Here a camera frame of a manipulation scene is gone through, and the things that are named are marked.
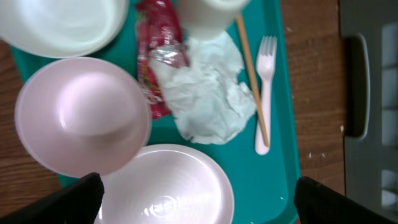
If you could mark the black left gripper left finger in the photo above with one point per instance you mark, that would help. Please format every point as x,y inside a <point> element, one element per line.
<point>78,203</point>

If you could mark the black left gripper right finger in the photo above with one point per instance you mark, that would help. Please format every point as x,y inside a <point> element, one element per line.
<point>318,204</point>

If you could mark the pink bowl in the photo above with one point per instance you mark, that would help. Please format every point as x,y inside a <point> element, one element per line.
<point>80,115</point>

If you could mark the white napkin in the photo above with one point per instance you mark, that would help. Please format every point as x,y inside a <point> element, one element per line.
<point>199,83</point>

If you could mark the white bowl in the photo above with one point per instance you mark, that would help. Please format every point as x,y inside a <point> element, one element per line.
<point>61,28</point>

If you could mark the white paper cup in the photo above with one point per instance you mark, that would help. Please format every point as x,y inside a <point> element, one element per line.
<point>206,19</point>

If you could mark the grey dishwasher rack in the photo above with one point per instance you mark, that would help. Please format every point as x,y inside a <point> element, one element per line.
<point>369,30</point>

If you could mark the large white plate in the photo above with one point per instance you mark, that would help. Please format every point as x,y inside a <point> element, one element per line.
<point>167,183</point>

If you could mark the white plastic fork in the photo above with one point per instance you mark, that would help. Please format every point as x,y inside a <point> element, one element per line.
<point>265,68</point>

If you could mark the red snack wrapper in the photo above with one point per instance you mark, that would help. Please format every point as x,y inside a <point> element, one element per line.
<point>158,37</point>

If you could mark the wooden chopstick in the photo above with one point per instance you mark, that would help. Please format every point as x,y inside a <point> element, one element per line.
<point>252,76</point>

